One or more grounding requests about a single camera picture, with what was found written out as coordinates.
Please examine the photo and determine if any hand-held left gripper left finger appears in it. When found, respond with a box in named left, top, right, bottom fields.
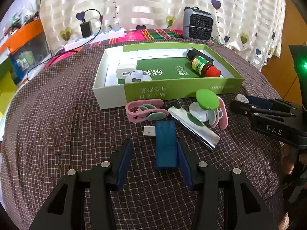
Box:
left=29, top=139, right=133, bottom=230

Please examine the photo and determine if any black plug adapter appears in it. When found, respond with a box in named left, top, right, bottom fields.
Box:
left=80, top=21, right=93, bottom=38

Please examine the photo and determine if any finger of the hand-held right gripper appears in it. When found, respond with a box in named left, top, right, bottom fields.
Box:
left=246, top=95, right=298, bottom=113
left=230, top=100, right=295, bottom=122

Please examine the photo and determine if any blue printed box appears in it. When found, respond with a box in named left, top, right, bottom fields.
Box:
left=10, top=50, right=33, bottom=84

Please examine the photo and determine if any brown bottle with red cap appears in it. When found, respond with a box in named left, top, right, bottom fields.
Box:
left=191, top=55, right=221, bottom=77

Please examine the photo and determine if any colourful striped mat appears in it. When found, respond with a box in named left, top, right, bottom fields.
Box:
left=47, top=28, right=231, bottom=64

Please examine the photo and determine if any black rectangular device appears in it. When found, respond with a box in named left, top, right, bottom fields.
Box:
left=187, top=48, right=215, bottom=65

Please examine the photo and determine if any black cable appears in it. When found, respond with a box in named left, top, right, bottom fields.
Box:
left=26, top=9, right=104, bottom=81

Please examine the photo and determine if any blue usb card reader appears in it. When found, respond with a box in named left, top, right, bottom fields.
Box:
left=143, top=121, right=178, bottom=171

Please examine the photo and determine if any small white capped bottle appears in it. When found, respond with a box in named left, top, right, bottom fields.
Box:
left=234, top=94, right=250, bottom=104

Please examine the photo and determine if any white jar with green lid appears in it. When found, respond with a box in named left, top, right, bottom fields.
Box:
left=188, top=89, right=222, bottom=122

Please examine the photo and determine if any heart print curtain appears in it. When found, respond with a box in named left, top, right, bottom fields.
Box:
left=40, top=0, right=287, bottom=65

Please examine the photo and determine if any dark green cardboard box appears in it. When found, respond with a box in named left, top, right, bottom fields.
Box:
left=0, top=57, right=13, bottom=77

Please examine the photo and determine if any pink cable clip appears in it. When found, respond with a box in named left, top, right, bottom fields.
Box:
left=209, top=96, right=229, bottom=130
left=125, top=99, right=169, bottom=123

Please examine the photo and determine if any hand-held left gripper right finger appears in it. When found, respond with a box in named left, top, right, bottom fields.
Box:
left=177, top=139, right=276, bottom=230

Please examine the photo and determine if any small white panda gadget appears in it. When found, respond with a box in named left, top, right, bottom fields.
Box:
left=125, top=69, right=153, bottom=84

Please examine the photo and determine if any green and white cardboard box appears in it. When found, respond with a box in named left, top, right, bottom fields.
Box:
left=92, top=42, right=244, bottom=110

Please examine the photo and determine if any yellow green cardboard box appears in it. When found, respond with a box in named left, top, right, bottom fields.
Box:
left=0, top=71, right=19, bottom=115

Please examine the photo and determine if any person's right hand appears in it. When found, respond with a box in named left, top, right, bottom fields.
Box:
left=282, top=145, right=299, bottom=175

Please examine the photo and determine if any wooden cabinet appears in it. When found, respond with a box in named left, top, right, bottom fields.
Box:
left=260, top=0, right=307, bottom=101

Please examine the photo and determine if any green printed card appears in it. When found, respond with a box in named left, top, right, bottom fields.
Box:
left=135, top=57, right=201, bottom=81

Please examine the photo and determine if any storage bin with orange lid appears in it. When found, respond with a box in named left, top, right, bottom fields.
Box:
left=0, top=19, right=52, bottom=65

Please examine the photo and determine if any silver lighter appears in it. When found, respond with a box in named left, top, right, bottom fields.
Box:
left=167, top=105, right=220, bottom=151

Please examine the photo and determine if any white power strip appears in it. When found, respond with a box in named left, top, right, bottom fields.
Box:
left=64, top=27, right=125, bottom=51

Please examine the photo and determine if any white charger adapter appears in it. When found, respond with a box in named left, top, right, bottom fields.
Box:
left=116, top=63, right=137, bottom=79

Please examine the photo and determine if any pile of assorted clutter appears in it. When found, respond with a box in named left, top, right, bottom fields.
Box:
left=5, top=5, right=41, bottom=31

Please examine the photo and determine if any grey desk fan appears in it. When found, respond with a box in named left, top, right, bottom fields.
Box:
left=183, top=7, right=219, bottom=40

